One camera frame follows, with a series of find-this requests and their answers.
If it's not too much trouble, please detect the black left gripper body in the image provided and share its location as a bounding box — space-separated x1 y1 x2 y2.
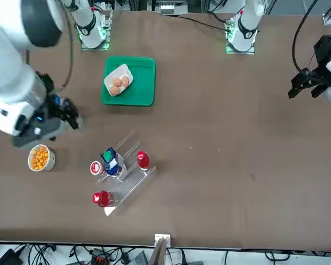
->
302 35 331 84

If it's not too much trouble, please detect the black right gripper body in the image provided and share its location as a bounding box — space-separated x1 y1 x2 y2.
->
34 71 63 125

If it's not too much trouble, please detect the blue white milk carton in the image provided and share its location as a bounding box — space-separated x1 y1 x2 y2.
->
100 147 122 176

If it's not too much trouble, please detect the clear acrylic display stand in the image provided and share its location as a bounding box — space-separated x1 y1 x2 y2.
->
95 132 157 216

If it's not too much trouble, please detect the white cup of orange popcorn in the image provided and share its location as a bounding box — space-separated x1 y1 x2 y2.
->
27 144 56 172

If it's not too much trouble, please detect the small red jar white lid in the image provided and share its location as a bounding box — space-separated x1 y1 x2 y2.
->
89 160 104 177

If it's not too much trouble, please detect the white egg container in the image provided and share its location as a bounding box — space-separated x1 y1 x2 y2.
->
103 63 135 97

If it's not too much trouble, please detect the green plastic tray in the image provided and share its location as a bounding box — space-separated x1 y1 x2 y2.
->
100 56 157 107

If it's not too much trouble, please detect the red cola bottle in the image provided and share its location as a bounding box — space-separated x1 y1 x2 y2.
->
92 190 114 208
136 151 151 171

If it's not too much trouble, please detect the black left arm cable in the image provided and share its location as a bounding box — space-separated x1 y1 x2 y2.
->
291 0 320 74

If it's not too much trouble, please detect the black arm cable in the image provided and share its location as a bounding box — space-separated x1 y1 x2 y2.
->
291 0 320 74
55 5 74 92

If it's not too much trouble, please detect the dark grey wrist camera mount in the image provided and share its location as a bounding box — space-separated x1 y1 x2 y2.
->
12 115 59 150

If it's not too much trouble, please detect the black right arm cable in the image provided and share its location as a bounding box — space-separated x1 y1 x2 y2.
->
55 5 74 92

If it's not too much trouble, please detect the black cable across table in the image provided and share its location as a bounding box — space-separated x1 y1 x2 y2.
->
165 13 231 31

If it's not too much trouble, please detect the aluminium frame post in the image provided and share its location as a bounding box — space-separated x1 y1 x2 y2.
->
153 233 172 265

